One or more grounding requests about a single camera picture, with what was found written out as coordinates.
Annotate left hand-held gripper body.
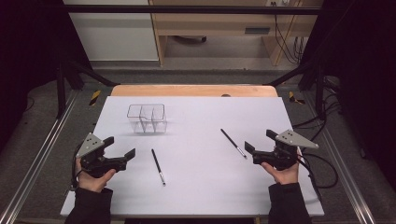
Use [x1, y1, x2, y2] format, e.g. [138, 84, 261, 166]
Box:
[76, 133, 128, 179]

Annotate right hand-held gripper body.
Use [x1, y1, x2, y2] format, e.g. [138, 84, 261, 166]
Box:
[252, 129, 319, 172]

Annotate black pen with silver tip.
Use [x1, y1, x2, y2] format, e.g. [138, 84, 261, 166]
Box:
[219, 128, 248, 160]
[150, 148, 166, 187]

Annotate clear plastic compartment organizer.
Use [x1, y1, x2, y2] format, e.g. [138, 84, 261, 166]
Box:
[126, 104, 168, 134]

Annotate person's right hand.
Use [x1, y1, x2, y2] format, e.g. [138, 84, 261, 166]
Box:
[261, 155, 303, 186]

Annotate person's left hand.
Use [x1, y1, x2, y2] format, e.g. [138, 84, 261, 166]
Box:
[75, 158, 117, 194]

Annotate white table board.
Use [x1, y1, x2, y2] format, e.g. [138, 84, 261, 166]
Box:
[60, 95, 325, 217]

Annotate wooden table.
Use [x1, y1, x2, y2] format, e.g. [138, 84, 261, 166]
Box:
[110, 84, 278, 98]

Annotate white cabinet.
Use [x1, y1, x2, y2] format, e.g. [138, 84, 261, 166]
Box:
[63, 0, 160, 62]

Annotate black curtain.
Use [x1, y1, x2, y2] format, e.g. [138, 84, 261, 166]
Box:
[299, 0, 396, 191]
[0, 0, 92, 152]

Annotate light wooden desk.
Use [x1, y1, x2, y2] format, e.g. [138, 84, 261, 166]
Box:
[148, 0, 322, 67]

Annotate white power strip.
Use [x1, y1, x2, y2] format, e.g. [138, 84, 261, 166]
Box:
[265, 0, 292, 7]

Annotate left hand-held gripper cable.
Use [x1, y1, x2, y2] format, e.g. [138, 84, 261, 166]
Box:
[70, 143, 84, 190]

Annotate hand-held gripper cable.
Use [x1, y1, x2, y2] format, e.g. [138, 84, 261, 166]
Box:
[70, 143, 84, 190]
[296, 154, 323, 201]

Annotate right hand-held gripper cable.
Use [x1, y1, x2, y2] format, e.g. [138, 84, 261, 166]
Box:
[296, 154, 323, 201]

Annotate yellow-handled tool right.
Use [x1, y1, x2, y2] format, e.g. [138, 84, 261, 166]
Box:
[288, 91, 306, 105]

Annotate yellow-handled tool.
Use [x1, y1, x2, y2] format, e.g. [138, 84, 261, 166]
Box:
[288, 91, 306, 105]
[89, 90, 103, 106]

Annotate yellow-handled tool left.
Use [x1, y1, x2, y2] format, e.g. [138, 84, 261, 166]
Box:
[89, 90, 103, 106]

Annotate aluminium floor rail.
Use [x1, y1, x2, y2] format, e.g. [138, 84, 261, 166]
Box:
[303, 92, 376, 224]
[0, 90, 79, 224]

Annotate black floor cable loop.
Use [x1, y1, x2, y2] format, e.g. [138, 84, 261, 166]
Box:
[302, 152, 339, 189]

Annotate black metal frame stand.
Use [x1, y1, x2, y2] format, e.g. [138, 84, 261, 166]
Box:
[267, 62, 327, 120]
[55, 60, 120, 119]

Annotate black hanging cables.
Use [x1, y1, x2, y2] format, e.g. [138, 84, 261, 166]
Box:
[273, 13, 308, 65]

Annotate black horizontal frame bar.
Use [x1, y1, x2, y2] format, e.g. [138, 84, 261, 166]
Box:
[62, 4, 325, 16]

